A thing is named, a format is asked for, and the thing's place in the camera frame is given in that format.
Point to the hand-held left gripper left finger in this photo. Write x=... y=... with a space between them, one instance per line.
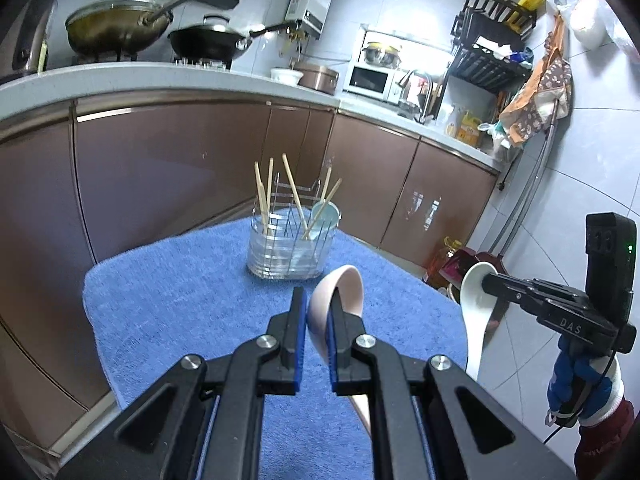
x=300 y=340

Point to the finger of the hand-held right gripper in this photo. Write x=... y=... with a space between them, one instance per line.
x=510 y=287

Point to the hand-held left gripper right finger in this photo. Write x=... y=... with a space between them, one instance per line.
x=330 y=350

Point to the pink ceramic spoon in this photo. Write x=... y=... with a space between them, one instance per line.
x=317 y=310

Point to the white ceramic spoon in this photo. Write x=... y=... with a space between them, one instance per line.
x=472 y=330

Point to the person's right forearm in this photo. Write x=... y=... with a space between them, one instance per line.
x=607 y=440

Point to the person's right hand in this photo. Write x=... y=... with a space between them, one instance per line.
x=575 y=385

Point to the dark red dustpan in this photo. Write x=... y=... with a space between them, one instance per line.
x=475 y=257

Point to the large yellow oil jug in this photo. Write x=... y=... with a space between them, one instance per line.
x=442 y=265

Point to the blue towel mat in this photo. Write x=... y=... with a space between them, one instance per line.
x=190 y=290

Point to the yellow detergent bottle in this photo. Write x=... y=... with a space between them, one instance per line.
x=470 y=130

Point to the white dish soap bottle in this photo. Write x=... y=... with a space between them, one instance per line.
x=452 y=122

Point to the patterned hanging apron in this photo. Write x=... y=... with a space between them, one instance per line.
x=542 y=95

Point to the steel kitchen faucet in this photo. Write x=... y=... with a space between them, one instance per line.
x=422 y=80

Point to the black dish rack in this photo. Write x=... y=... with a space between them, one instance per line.
x=492 y=62

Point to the brown kitchen counter cabinets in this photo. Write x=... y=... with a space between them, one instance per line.
x=150 y=160

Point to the white plastic bag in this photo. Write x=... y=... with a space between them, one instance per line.
x=590 y=20

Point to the white microwave oven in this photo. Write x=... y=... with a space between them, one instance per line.
x=367 y=80

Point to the brown rice cooker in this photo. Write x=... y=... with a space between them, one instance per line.
x=317 y=77

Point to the white bowl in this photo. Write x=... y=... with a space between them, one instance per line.
x=286 y=76

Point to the steel pot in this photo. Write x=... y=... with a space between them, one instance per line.
x=381 y=56

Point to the yellow cup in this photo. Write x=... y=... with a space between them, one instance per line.
x=527 y=2

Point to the gas stove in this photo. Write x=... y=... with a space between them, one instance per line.
x=200 y=62

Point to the black wok with lid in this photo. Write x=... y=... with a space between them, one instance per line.
x=210 y=42

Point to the white water heater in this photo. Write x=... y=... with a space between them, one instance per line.
x=310 y=5

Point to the brown wok with glass lid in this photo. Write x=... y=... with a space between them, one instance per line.
x=115 y=25

